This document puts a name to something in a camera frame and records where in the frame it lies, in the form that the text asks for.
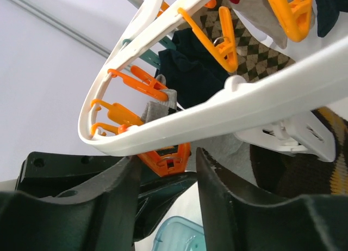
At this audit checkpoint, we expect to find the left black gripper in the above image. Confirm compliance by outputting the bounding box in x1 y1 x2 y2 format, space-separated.
15 151 198 242

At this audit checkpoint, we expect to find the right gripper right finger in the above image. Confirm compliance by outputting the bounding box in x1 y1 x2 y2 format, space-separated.
196 148 347 250

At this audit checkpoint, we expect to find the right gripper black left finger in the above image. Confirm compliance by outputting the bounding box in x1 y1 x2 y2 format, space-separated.
1 157 141 250

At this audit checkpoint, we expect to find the brown argyle sock front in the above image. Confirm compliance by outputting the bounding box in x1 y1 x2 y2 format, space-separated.
250 107 347 198

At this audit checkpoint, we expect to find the white oval clip hanger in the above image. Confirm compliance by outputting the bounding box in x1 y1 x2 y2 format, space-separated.
78 0 347 156

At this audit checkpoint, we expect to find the orange clip near gripper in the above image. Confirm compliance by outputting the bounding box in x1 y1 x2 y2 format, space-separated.
138 143 191 177

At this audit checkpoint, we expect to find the orange rim clip lower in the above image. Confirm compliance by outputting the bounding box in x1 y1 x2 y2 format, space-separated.
91 99 144 126

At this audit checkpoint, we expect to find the orange rim clip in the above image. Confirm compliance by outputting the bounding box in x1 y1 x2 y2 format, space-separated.
91 99 144 126
108 65 169 101

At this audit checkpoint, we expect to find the white hanger clip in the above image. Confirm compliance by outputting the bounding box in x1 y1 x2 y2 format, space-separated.
235 112 335 162

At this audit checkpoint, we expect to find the orange rim clip upper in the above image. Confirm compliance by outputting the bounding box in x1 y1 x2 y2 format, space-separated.
108 65 169 101

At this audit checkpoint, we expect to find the orange clip middle bar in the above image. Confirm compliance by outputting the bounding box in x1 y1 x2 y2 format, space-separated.
178 6 238 72

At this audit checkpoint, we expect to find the large orange clip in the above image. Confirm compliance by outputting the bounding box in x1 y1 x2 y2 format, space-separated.
268 0 313 42

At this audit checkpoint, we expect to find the teal plastic basin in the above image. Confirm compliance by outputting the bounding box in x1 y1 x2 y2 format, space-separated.
152 216 207 251

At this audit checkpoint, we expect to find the grey striped sock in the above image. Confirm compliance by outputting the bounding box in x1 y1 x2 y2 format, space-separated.
141 88 177 123

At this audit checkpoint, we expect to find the navy blue sock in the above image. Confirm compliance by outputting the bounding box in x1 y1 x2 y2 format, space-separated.
156 28 229 109

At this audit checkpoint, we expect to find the brown patterned hanging sock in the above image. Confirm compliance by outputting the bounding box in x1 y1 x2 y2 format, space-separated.
200 0 295 82

